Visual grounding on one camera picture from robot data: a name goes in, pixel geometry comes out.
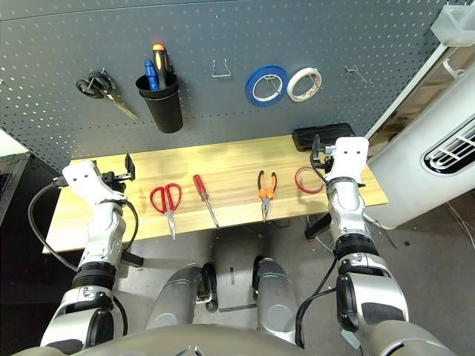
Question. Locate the black flight case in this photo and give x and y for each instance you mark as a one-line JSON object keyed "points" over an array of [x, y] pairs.
{"points": [[11, 178]]}

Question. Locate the black table frame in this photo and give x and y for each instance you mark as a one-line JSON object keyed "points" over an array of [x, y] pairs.
{"points": [[133, 259]]}

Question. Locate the black plastic tool case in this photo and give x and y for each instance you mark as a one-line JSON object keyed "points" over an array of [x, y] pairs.
{"points": [[308, 135]]}

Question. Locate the grey base plate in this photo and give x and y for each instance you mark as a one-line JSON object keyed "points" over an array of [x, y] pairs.
{"points": [[235, 252]]}

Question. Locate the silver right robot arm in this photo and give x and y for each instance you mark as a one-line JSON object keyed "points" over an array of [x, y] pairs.
{"points": [[347, 207]]}

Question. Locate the orange and black screwdriver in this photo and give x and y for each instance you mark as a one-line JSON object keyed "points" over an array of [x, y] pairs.
{"points": [[160, 66]]}

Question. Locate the grey perforated pegboard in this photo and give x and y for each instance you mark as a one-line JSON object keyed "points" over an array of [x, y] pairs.
{"points": [[259, 29]]}

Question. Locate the blue tape roll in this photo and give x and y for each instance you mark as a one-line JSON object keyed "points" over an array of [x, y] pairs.
{"points": [[249, 89]]}

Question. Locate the silver right robot leg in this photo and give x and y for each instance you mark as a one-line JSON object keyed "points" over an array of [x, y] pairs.
{"points": [[276, 296]]}

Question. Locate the red tape roll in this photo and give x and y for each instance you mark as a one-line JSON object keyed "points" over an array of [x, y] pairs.
{"points": [[298, 184]]}

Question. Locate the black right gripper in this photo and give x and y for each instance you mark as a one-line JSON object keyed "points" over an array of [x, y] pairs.
{"points": [[323, 157]]}

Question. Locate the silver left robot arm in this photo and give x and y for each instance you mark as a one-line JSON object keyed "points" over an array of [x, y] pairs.
{"points": [[102, 237]]}

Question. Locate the metal peg hook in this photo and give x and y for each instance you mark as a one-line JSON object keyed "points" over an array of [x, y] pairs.
{"points": [[356, 72]]}

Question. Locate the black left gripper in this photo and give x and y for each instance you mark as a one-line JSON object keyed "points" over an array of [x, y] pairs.
{"points": [[113, 180]]}

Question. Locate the translucent plastic bin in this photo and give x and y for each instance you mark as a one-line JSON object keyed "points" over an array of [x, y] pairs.
{"points": [[451, 27]]}

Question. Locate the grey foot pedal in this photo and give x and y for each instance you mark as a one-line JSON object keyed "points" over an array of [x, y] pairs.
{"points": [[349, 337]]}

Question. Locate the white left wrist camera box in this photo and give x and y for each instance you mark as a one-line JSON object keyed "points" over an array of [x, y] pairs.
{"points": [[83, 176]]}

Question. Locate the white tape roll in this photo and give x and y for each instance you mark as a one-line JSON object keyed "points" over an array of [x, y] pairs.
{"points": [[291, 91]]}

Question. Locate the white appliance with vent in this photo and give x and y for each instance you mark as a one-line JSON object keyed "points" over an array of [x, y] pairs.
{"points": [[408, 178]]}

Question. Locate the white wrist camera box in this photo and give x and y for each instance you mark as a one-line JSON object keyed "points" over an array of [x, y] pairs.
{"points": [[350, 155], [83, 176]]}

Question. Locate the black plastic cup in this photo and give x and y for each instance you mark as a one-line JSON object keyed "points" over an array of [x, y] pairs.
{"points": [[165, 111]]}

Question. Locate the olive grey robot torso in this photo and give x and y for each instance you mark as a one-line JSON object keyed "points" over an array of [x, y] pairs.
{"points": [[167, 345]]}

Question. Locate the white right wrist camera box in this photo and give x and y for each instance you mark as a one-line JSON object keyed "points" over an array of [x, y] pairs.
{"points": [[350, 155]]}

